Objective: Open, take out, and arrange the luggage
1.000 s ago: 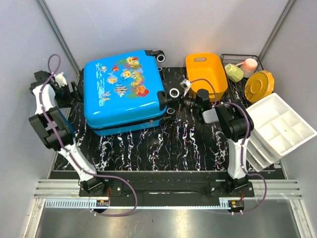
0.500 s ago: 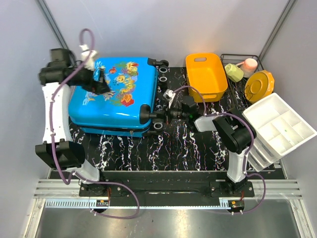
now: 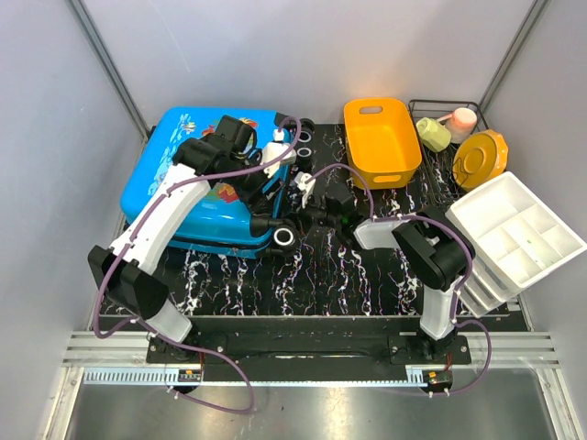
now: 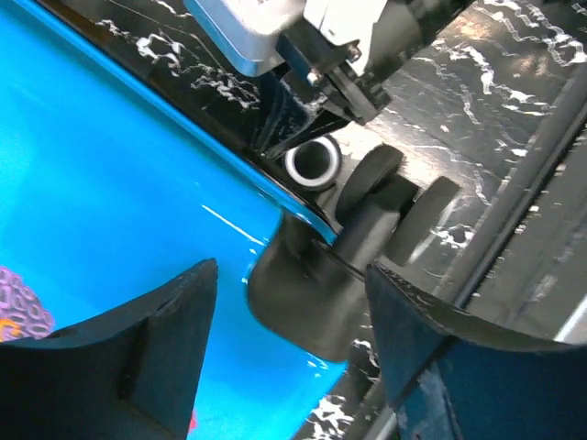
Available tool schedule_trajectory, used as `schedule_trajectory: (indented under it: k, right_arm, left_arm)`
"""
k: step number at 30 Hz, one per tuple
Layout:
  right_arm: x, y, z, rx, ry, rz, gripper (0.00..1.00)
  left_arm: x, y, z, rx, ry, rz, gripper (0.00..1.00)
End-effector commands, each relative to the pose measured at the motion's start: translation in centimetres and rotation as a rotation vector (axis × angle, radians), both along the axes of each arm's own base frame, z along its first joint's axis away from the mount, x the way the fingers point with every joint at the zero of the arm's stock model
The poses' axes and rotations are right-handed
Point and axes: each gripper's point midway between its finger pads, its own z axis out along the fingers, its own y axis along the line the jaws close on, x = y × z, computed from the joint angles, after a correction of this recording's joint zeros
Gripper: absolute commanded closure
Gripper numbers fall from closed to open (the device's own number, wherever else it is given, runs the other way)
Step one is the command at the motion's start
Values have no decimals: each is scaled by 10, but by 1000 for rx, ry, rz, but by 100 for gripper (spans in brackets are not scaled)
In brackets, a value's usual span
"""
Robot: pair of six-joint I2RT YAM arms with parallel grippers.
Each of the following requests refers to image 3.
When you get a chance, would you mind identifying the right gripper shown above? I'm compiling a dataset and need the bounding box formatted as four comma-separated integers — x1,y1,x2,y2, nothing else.
279,190,341,235

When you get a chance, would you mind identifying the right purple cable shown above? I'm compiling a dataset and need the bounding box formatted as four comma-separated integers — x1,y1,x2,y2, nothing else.
307,163,492,398

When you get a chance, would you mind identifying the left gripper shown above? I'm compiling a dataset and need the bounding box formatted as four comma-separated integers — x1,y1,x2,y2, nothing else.
220,149,285,215

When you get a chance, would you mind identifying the aluminium rail frame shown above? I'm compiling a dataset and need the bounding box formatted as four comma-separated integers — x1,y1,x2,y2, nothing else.
45,331,585,439

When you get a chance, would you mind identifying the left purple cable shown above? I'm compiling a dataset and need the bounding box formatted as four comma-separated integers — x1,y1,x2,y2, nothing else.
91,115,303,413

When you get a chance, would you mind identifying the orange plastic basket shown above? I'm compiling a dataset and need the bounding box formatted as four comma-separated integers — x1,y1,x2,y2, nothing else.
343,97,422,191

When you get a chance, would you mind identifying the white drawer organizer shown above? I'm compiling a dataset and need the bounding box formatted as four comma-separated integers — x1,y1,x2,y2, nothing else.
446,171,586,317

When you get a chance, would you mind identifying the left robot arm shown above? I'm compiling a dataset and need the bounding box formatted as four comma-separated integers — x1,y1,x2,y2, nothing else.
88,115,299,363

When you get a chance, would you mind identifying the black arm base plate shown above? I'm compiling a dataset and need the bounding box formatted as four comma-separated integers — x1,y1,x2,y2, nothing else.
145,314,471,384

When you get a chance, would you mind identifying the green cup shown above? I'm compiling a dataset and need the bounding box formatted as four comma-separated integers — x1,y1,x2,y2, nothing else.
415,117,451,152

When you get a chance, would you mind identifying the pink cup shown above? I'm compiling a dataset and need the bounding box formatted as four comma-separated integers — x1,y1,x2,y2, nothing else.
437,107,478,144

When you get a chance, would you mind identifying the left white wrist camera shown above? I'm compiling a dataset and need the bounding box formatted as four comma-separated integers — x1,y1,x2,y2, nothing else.
260,129,296,178

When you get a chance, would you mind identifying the purple cable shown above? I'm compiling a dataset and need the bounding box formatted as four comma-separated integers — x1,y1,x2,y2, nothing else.
307,163,492,398
91,115,303,413

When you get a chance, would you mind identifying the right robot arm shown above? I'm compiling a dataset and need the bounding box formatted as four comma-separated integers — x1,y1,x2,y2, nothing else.
292,190,475,364

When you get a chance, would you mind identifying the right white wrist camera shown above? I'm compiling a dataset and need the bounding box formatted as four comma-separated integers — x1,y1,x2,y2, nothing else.
293,171,316,195

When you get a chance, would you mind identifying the yellow plate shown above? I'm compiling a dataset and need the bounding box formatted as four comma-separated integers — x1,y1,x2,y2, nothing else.
452,129,508,192

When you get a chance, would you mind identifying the blue fish-print suitcase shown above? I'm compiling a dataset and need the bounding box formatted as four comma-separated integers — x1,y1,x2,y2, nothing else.
110,106,314,264

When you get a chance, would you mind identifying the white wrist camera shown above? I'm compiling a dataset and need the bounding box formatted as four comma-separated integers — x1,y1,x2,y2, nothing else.
260,129,296,178
293,171,316,195

